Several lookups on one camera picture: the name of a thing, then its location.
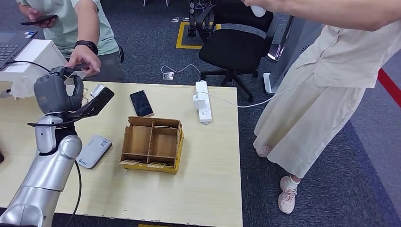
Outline person's right hand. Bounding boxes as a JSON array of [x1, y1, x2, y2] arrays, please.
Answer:
[[27, 7, 59, 30]]

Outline person's left hand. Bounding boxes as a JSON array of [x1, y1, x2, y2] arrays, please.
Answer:
[[244, 0, 283, 13], [66, 45, 102, 78]]

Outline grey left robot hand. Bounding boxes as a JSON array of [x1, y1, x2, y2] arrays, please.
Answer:
[[33, 66, 85, 115]]

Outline black phone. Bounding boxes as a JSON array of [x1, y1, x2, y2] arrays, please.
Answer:
[[20, 14, 59, 26]]

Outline white handheld controller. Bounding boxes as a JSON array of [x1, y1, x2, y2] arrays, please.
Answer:
[[250, 4, 267, 18]]

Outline wooden divided box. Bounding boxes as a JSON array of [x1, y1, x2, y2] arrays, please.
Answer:
[[118, 116, 185, 175]]

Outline person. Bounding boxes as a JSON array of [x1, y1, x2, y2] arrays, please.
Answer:
[[244, 0, 401, 216], [16, 0, 127, 83]]

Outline grey card reader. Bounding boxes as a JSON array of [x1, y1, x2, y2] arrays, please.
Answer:
[[76, 135, 113, 170]]

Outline black wristwatch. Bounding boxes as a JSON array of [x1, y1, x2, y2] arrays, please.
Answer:
[[74, 40, 99, 56]]

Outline white crumpled cloth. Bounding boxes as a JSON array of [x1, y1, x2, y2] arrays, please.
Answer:
[[9, 78, 37, 100]]

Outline dark laptop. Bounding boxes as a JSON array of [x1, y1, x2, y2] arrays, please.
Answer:
[[0, 30, 38, 71]]

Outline white desk riser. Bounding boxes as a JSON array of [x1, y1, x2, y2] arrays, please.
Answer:
[[0, 40, 76, 95]]

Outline grey kiosk stand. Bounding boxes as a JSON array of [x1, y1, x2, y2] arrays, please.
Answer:
[[263, 15, 325, 96]]

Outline black office chair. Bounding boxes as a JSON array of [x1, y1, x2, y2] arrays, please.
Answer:
[[196, 0, 280, 104]]

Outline black smartphone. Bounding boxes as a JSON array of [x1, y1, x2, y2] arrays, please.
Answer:
[[129, 90, 155, 118]]

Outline black robot legs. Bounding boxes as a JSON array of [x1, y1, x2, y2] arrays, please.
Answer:
[[187, 0, 214, 38]]

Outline white charger plug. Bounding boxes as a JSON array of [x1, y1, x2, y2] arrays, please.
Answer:
[[192, 94, 207, 110]]

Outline white power strip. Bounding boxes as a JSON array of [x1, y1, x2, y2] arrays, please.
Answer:
[[195, 80, 213, 125]]

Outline red floor tape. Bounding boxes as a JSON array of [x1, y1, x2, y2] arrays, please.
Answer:
[[377, 68, 401, 108]]

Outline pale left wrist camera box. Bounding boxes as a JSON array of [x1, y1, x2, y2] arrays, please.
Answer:
[[90, 83, 106, 99]]

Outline black adapter cable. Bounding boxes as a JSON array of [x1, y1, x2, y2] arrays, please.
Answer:
[[6, 60, 52, 73]]

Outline black camera bracket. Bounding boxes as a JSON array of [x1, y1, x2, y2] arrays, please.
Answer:
[[27, 87, 115, 128]]

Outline white power strip cable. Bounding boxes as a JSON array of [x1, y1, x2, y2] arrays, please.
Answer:
[[160, 64, 201, 83]]

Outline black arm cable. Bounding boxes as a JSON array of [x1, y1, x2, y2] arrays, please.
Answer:
[[64, 160, 83, 227]]

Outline white charger cable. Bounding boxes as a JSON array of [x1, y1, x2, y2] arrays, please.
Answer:
[[197, 82, 302, 109]]

